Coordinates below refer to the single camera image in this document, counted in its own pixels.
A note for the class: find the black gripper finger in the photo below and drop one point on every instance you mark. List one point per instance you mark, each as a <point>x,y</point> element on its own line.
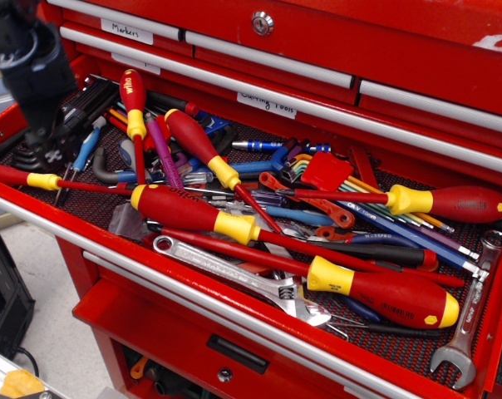
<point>46,149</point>

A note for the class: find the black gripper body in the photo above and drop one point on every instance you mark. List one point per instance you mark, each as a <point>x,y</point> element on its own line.
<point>34,65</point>

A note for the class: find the thin red yellow screwdriver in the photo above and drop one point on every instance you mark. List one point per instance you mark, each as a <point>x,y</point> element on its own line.
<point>52,182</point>

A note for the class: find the blue precision screwdriver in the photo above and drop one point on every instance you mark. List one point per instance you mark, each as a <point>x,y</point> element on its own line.
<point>87,147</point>

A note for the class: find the large black hex key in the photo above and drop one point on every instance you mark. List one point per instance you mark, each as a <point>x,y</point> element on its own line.
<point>99,168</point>

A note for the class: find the black hex key set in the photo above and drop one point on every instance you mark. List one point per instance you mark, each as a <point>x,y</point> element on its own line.
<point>90,104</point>

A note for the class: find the white markers label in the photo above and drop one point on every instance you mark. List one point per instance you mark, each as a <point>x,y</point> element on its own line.
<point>123,30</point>

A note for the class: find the upright red yellow screwdriver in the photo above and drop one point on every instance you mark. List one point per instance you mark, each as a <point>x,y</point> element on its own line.
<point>133,96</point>

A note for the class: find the magenta pen tool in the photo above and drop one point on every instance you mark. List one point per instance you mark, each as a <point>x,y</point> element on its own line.
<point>163,152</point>

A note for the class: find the large central red screwdriver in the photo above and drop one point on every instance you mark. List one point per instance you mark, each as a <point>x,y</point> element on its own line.
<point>177,209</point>

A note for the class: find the medium red yellow screwdriver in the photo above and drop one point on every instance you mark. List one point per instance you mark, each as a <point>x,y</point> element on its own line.
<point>191,136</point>

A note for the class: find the black box on floor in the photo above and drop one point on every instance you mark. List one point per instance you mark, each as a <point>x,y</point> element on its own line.
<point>16,305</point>

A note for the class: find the blue metal bit driver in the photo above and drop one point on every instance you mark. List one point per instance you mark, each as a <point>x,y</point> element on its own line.
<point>258,145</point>

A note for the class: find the white cutting tools label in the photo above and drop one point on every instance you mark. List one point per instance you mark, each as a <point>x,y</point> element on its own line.
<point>266,105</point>

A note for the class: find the red tool chest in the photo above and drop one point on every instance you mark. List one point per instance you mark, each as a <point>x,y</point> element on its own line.
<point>409,91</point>

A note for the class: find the silver cabinet lock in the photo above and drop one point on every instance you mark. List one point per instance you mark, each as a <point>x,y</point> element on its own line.
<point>262,23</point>

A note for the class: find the rainbow hex key set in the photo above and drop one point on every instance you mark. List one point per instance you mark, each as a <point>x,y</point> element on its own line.
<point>326,172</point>

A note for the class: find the chrome adjustable wrench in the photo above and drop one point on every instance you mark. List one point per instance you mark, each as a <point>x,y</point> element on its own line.
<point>286,294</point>

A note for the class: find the red flat stamped wrench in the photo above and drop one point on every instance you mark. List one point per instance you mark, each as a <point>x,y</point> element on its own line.
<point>343,218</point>

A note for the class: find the blue long hex key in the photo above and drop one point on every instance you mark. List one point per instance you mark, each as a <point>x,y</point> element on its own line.
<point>447,255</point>

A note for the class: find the large front red screwdriver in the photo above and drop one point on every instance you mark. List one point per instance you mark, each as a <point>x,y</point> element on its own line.
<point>405,299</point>

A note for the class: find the black red slim screwdriver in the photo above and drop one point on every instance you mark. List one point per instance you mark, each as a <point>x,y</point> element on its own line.
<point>422,259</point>

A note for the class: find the right red yellow screwdriver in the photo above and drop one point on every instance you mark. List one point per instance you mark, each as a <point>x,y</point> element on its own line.
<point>469,204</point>

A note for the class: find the chrome combination wrench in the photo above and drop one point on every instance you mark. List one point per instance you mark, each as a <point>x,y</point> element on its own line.
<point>457,351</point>

